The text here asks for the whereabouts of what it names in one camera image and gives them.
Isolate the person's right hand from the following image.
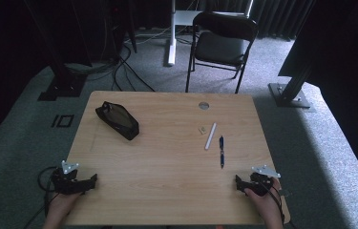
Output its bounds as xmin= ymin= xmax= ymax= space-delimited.
xmin=243 ymin=177 xmax=284 ymax=223

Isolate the white pen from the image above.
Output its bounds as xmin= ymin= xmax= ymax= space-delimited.
xmin=204 ymin=122 xmax=218 ymax=151

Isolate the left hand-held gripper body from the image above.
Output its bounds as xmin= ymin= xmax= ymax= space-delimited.
xmin=51 ymin=160 xmax=87 ymax=196

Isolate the black metal stand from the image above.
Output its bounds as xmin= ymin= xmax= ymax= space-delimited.
xmin=267 ymin=0 xmax=316 ymax=109
xmin=23 ymin=0 xmax=89 ymax=102

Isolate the black pencil case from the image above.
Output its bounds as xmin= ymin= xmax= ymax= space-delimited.
xmin=95 ymin=100 xmax=140 ymax=141

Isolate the dark pleated curtain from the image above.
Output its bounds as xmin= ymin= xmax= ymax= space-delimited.
xmin=195 ymin=0 xmax=315 ymax=41

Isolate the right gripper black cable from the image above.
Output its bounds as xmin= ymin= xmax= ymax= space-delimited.
xmin=261 ymin=179 xmax=287 ymax=225

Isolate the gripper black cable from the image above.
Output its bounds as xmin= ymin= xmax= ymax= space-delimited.
xmin=261 ymin=179 xmax=287 ymax=225
xmin=23 ymin=165 xmax=60 ymax=229

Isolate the person's left hand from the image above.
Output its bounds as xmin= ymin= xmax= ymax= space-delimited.
xmin=46 ymin=191 xmax=82 ymax=221

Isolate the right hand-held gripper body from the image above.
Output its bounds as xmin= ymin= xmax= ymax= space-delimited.
xmin=245 ymin=164 xmax=282 ymax=197

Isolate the bundle of floor cables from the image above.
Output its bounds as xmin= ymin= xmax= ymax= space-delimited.
xmin=65 ymin=28 xmax=156 ymax=94

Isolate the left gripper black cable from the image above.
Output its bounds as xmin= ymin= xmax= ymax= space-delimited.
xmin=23 ymin=165 xmax=60 ymax=229

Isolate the blue pen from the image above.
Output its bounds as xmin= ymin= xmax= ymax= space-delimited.
xmin=219 ymin=135 xmax=225 ymax=170

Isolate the black folding chair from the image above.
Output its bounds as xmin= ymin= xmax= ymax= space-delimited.
xmin=184 ymin=10 xmax=260 ymax=94

